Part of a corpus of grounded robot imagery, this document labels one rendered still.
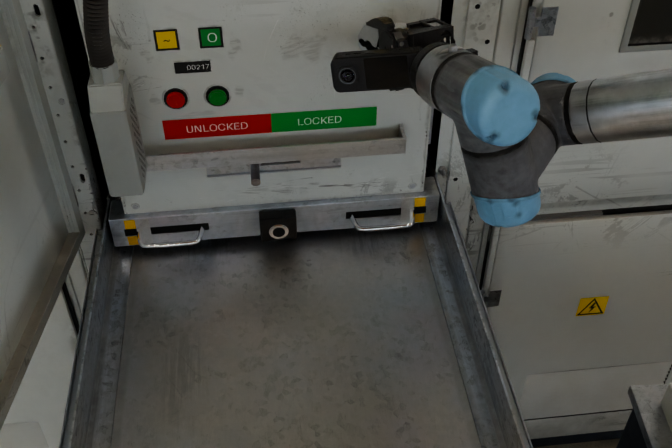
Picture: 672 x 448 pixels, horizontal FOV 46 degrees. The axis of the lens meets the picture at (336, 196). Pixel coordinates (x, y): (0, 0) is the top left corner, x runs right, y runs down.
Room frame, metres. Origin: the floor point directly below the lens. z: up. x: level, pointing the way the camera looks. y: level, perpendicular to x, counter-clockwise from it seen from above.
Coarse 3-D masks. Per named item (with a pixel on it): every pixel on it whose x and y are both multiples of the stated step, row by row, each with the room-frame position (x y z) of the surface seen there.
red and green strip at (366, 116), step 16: (288, 112) 0.97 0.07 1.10; (304, 112) 0.98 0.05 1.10; (320, 112) 0.98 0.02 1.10; (336, 112) 0.98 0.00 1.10; (352, 112) 0.99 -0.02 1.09; (368, 112) 0.99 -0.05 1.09; (176, 128) 0.96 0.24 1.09; (192, 128) 0.96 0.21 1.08; (208, 128) 0.96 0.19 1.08; (224, 128) 0.96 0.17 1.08; (240, 128) 0.97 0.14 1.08; (256, 128) 0.97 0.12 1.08; (272, 128) 0.97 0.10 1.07; (288, 128) 0.97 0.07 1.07; (304, 128) 0.98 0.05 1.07; (320, 128) 0.98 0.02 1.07
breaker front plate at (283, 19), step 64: (128, 0) 0.95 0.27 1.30; (192, 0) 0.96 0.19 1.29; (256, 0) 0.97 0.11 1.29; (320, 0) 0.98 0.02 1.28; (384, 0) 0.99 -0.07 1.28; (128, 64) 0.95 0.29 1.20; (256, 64) 0.97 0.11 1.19; (320, 64) 0.98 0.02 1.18; (384, 128) 0.99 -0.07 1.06; (192, 192) 0.96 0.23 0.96; (256, 192) 0.97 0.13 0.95; (320, 192) 0.98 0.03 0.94; (384, 192) 0.99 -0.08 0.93
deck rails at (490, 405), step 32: (448, 224) 0.94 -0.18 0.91; (128, 256) 0.92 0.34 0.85; (448, 256) 0.92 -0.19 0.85; (96, 288) 0.80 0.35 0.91; (128, 288) 0.85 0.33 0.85; (448, 288) 0.85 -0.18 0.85; (96, 320) 0.76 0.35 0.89; (448, 320) 0.79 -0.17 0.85; (480, 320) 0.74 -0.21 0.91; (96, 352) 0.72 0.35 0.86; (480, 352) 0.71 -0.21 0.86; (96, 384) 0.67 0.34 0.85; (480, 384) 0.67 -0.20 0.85; (96, 416) 0.62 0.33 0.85; (480, 416) 0.62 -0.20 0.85; (512, 416) 0.58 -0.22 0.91
